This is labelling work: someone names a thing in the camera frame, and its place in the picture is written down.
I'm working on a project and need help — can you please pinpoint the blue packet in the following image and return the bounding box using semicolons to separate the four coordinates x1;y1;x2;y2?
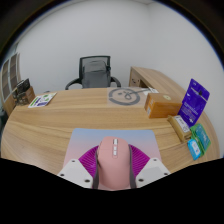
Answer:
186;138;204;161

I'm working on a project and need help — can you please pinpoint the wooden shelf unit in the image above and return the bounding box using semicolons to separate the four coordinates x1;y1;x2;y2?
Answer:
0;52;23;116

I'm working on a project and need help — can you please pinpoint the white leaflet with green print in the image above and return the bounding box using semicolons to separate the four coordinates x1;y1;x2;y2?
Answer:
27;92;58;109

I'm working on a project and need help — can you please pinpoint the purple package card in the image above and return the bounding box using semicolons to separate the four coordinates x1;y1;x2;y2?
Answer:
177;78;211;128

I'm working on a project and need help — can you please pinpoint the pink and blue mouse pad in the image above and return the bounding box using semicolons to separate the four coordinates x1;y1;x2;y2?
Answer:
63;128;162;168

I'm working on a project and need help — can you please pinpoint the green packet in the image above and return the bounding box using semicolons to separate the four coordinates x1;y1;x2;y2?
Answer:
189;123;212;155

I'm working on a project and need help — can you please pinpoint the wooden side desk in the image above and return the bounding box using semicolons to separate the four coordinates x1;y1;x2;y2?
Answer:
128;66;188;101

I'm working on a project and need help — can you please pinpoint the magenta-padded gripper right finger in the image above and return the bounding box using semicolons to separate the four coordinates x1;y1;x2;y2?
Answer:
128;143;172;189

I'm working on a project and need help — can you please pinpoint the tan box with white label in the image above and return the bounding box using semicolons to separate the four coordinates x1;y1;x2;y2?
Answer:
166;114;193;144

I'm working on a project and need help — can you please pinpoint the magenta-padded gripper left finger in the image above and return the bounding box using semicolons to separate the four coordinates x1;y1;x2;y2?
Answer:
56;144;101;190

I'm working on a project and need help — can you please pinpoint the pink computer mouse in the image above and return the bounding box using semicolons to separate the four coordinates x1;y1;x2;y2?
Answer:
96;135;132;190

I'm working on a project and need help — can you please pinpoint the orange-brown cardboard box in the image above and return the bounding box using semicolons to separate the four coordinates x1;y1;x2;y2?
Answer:
143;92;183;119

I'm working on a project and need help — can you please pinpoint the grey backpack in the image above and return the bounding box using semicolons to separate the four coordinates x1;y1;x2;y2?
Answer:
81;60;112;89

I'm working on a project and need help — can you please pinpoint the black mesh office chair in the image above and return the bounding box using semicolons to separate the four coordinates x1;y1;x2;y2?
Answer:
64;55;122;91

